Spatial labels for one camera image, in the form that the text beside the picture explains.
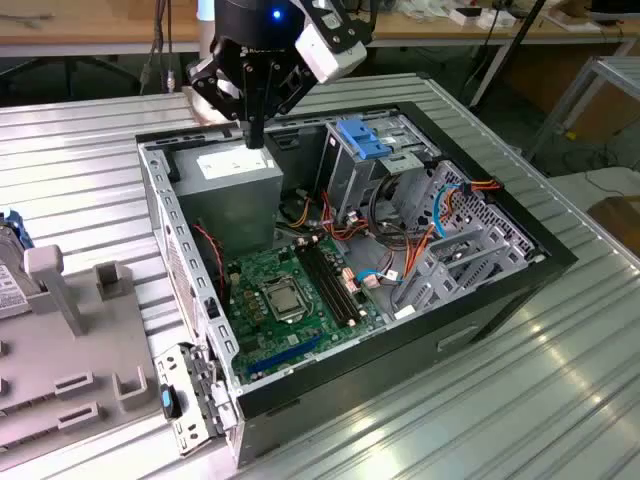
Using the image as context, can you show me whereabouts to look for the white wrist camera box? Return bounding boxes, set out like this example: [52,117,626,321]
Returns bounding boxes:
[293,22,369,85]

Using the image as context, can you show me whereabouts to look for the CPU socket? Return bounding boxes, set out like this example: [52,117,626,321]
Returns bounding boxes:
[257,277,307,325]

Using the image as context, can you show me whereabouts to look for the orange red power wire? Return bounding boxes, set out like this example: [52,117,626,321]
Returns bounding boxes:
[399,179,503,281]

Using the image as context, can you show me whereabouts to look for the blue data wire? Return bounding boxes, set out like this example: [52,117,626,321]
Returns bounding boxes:
[431,183,460,240]

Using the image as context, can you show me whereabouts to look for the blue expansion slot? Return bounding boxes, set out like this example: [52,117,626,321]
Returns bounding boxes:
[248,333,324,376]

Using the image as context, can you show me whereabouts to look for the grey optical drive cage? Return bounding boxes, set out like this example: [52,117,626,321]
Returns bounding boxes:
[322,112,442,227]

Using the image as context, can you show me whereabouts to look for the grey parts rack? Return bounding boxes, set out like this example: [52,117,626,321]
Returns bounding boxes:
[0,244,167,451]

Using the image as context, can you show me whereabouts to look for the grey power supply unit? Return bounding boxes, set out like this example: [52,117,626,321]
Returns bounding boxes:
[169,139,286,261]

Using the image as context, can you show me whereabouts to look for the blue plastic drive latch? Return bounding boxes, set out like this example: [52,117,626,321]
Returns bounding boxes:
[337,117,395,161]

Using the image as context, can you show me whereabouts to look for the black RAM slot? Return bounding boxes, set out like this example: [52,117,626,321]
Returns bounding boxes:
[314,239,365,322]
[301,243,353,327]
[294,244,347,330]
[308,241,359,325]

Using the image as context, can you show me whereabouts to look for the black and blue latch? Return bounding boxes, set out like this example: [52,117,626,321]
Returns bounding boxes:
[158,383,183,419]

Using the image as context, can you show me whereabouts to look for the silver rear slot bracket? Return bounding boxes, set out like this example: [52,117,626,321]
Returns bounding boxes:
[153,342,242,457]

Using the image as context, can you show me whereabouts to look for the white boxes on desk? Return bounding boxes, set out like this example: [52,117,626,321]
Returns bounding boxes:
[448,5,516,30]

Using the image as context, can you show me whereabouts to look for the wooden desk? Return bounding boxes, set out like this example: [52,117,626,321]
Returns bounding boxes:
[0,0,640,59]

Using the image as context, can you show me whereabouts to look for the hard disk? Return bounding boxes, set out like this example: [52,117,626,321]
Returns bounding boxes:
[0,208,37,322]

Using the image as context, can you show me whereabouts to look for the brown cardboard box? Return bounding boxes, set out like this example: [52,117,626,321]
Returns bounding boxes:
[587,195,640,249]

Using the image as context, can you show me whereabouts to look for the grey metal disk bay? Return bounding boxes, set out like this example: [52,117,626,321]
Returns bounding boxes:
[392,159,547,322]

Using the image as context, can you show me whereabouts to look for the green motherboard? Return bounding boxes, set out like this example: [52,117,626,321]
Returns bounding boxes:
[224,234,389,386]

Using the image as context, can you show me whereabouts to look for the bundled power supply wires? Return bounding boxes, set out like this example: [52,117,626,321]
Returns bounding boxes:
[279,188,419,254]

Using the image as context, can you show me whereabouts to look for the aluminium frame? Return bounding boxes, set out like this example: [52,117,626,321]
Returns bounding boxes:
[524,54,640,164]

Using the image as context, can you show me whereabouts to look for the black open PC case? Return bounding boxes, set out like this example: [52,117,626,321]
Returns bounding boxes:
[134,99,580,469]

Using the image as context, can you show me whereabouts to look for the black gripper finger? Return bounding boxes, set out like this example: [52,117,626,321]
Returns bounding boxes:
[187,53,254,150]
[253,62,319,150]

